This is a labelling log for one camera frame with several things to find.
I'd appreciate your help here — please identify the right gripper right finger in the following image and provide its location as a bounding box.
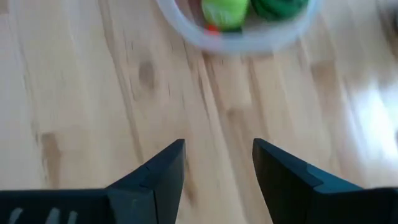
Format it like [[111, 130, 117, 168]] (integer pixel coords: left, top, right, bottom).
[[252, 138, 398, 224]]

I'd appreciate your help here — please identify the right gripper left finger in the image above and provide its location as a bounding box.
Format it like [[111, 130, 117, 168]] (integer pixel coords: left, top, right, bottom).
[[0, 139, 187, 224]]

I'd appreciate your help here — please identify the clear plastic tupperware container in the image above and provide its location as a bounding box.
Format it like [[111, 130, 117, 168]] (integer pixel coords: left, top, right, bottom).
[[155, 0, 323, 55]]

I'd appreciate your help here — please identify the toy strawberry with green leaves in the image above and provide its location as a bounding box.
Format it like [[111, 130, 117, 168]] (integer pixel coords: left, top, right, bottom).
[[204, 24, 243, 35]]

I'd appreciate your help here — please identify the green striped toy watermelon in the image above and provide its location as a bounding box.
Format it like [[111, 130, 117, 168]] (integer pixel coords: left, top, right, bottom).
[[250, 0, 310, 22]]

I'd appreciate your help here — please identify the green toy apple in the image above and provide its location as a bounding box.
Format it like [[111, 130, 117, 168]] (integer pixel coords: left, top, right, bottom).
[[200, 0, 251, 32]]

